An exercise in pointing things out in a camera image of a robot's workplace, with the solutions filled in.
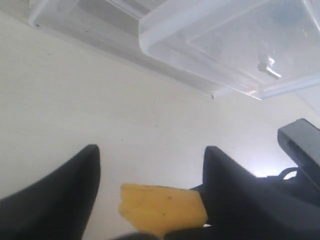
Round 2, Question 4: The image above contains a clear drawer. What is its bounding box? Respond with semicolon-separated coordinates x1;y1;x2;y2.
138;0;320;100

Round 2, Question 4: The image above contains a white plastic drawer cabinet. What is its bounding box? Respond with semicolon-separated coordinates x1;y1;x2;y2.
28;0;320;101

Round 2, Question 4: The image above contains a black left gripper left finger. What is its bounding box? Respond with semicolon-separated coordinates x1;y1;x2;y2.
0;144;101;240

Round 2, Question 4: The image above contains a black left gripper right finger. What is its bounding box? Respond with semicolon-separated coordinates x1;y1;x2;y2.
165;146;320;240

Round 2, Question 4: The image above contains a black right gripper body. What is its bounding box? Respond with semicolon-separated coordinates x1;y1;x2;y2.
187;167;301;196

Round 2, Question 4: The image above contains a yellow cheese wedge toy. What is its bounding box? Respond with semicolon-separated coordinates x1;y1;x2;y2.
118;183;208;238

